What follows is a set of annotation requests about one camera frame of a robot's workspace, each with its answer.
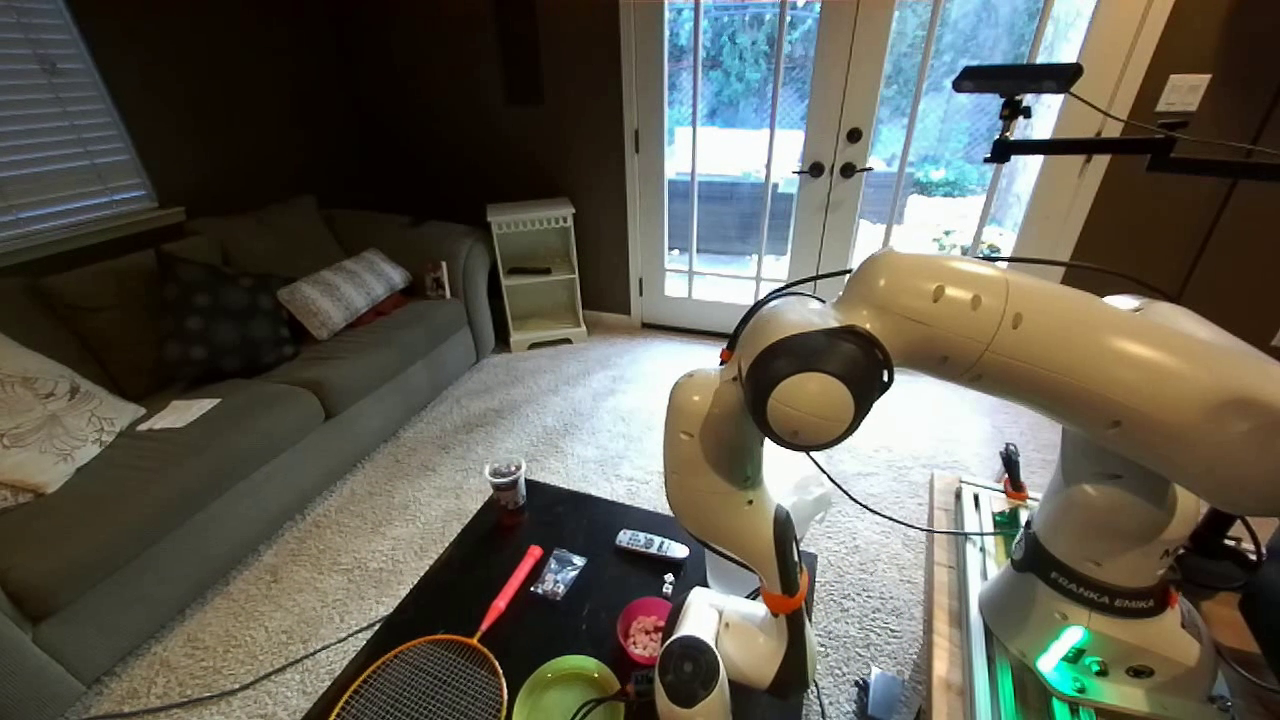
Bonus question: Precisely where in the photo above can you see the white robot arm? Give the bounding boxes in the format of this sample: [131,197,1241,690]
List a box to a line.
[658,251,1280,720]

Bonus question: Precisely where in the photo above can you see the white small shelf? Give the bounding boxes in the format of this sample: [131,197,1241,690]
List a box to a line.
[490,199,589,352]

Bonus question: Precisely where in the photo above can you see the grey remote control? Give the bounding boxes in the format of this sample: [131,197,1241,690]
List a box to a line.
[611,526,694,564]

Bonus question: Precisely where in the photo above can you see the clear plastic cup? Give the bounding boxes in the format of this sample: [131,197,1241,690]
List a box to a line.
[486,461,527,513]

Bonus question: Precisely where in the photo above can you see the small clear packet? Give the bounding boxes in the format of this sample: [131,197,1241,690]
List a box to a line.
[527,549,589,601]

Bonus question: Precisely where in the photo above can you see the white french door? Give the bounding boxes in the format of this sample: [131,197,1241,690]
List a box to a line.
[622,0,1145,332]

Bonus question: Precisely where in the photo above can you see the white striped pillow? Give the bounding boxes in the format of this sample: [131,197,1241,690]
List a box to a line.
[277,247,411,338]

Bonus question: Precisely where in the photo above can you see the green plastic plate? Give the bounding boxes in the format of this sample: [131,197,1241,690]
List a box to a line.
[514,655,623,720]

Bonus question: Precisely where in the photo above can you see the red badminton racket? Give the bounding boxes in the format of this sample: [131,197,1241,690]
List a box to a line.
[327,543,546,720]

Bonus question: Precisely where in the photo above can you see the grey sofa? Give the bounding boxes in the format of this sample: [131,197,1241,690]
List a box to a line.
[0,197,497,720]

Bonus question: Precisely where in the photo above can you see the dark patterned pillow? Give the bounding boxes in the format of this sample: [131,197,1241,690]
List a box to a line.
[160,251,298,388]

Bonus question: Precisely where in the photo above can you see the white paper on sofa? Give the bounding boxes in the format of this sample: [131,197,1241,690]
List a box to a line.
[136,394,220,431]

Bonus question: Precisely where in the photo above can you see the cream blanket on sofa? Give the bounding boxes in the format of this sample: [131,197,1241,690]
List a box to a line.
[0,334,143,507]

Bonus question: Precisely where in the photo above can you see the window blinds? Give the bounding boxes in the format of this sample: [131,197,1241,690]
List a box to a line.
[0,0,155,247]

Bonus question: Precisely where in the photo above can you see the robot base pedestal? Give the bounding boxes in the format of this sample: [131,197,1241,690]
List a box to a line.
[980,526,1227,720]

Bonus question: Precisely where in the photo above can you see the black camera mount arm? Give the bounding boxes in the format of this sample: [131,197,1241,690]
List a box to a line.
[990,94,1280,180]

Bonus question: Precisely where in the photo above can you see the black floor cable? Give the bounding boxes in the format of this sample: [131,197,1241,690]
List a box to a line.
[78,610,391,720]

